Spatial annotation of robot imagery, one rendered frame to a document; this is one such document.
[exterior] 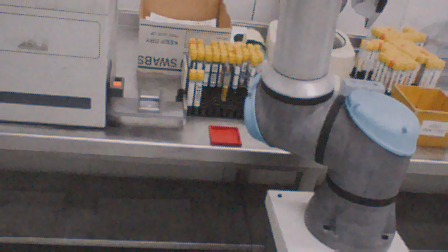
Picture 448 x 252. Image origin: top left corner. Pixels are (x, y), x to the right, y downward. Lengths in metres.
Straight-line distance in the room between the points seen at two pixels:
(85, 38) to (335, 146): 0.51
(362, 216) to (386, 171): 0.08
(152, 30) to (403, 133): 0.75
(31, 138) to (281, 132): 0.53
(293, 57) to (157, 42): 0.63
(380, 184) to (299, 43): 0.24
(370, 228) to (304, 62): 0.28
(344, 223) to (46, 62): 0.63
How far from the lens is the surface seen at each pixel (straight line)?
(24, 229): 1.73
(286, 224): 0.83
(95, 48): 0.98
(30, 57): 1.02
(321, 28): 0.70
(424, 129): 1.24
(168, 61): 1.31
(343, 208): 0.78
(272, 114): 0.76
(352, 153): 0.74
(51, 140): 1.05
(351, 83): 1.24
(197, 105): 1.14
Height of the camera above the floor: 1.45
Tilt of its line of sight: 31 degrees down
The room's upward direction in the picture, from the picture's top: 10 degrees clockwise
